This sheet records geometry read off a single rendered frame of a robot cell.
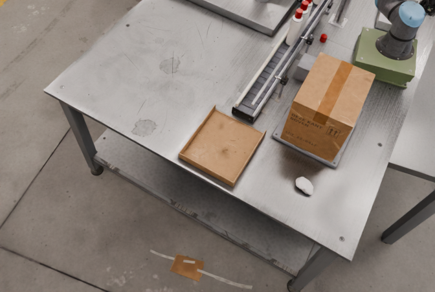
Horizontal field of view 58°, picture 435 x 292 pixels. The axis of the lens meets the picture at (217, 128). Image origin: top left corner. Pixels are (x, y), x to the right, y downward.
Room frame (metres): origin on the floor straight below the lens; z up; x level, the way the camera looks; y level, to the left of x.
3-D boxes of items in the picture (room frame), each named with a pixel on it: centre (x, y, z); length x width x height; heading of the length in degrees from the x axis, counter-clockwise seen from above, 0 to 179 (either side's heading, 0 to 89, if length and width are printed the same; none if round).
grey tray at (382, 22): (1.85, -0.94, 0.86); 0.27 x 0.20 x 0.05; 165
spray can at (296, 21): (1.51, -0.32, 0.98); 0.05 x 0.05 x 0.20
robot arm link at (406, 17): (1.54, -0.84, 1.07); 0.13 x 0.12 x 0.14; 23
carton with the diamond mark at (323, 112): (1.03, -0.44, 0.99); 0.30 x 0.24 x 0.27; 157
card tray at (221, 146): (0.89, -0.03, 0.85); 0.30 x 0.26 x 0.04; 155
